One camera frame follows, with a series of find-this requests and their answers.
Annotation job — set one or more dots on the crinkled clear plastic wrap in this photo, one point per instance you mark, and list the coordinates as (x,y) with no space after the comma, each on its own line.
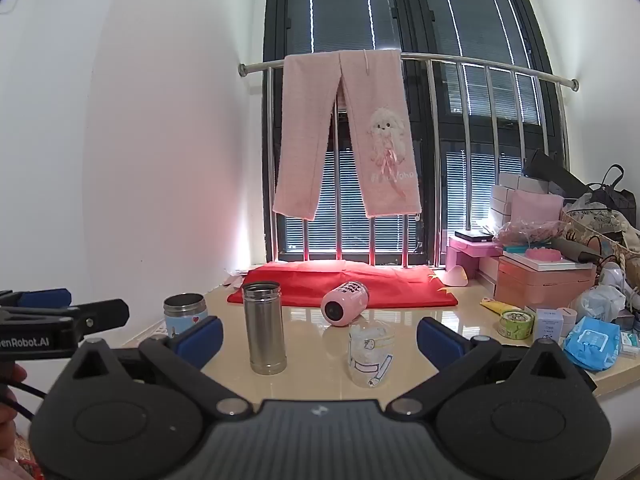
(530,230)

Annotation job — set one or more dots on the pink pants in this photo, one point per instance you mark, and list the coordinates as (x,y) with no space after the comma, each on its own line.
(385,150)

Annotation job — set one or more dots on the pink shell-shaped item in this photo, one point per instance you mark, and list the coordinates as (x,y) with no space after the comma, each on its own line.
(455,276)

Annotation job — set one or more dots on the flat black box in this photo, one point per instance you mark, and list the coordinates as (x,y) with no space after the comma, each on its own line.
(472,235)

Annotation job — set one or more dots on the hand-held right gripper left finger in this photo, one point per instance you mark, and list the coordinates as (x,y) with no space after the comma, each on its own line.
(200,341)

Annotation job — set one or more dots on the large pink box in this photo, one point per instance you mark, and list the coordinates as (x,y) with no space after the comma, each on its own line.
(545,277)

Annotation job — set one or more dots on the person's left hand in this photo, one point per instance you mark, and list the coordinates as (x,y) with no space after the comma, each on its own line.
(12,374)

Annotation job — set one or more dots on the white cylinder container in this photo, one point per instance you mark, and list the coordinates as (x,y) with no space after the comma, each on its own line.
(570,317)

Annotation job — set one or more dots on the steel window railing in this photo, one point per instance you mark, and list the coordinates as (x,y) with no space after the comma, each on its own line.
(492,67)

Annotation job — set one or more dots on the red cloth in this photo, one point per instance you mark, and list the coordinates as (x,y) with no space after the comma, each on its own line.
(345,280)

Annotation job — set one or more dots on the dark handbag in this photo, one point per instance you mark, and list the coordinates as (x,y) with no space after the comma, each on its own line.
(616,192)

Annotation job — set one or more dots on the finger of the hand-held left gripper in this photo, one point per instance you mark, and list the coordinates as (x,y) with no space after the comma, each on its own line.
(97,314)
(45,297)

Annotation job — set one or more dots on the yellow tube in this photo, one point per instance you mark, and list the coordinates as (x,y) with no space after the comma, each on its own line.
(495,305)

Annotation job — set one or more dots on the small pink storage box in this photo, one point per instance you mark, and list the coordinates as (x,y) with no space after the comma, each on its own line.
(467,255)

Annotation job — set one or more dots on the clear plastic cup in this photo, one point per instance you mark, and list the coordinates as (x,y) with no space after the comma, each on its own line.
(370,356)

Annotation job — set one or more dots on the short steel cup blue label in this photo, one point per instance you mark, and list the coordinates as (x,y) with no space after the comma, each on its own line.
(182,316)

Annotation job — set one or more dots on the pink cup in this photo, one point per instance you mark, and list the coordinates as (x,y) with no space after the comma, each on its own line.
(344,305)

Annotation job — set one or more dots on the grey hair dryer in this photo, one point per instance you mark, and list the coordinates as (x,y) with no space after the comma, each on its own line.
(575,248)

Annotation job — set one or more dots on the white hair dryer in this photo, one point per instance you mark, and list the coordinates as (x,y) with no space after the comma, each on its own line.
(614,275)

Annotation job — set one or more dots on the floral woven bag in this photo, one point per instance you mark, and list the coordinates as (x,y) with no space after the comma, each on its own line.
(602,227)

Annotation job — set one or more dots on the blue wet wipes pack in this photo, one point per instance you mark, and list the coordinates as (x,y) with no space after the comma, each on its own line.
(592,342)

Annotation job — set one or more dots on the small white box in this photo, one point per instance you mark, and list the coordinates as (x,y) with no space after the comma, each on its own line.
(547,325)

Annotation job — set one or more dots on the clear plastic bag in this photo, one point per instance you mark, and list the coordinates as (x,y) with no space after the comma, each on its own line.
(597,305)

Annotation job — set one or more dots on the tall stainless steel tumbler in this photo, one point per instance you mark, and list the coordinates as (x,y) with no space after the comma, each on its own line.
(263,327)

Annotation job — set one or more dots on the stack of white boxes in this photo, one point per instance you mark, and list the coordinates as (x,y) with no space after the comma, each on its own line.
(505,200)

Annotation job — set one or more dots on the black window frame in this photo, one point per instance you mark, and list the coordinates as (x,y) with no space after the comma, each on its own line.
(410,10)

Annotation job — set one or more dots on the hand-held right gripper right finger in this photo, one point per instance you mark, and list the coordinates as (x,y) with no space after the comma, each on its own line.
(439,342)

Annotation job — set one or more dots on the green tin can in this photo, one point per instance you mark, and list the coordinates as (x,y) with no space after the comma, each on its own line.
(515,324)

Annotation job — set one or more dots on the black folded bag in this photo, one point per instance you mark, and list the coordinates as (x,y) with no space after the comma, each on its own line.
(550,169)

